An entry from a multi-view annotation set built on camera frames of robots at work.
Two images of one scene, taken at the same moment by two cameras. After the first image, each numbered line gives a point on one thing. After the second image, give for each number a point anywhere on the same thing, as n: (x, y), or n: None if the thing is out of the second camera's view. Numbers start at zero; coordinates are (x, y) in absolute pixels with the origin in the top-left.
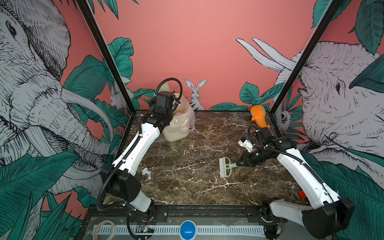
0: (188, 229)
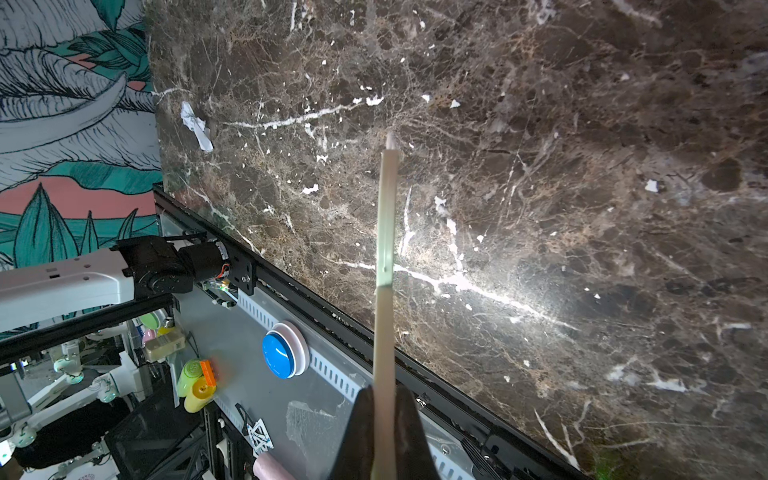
0: (286, 350)
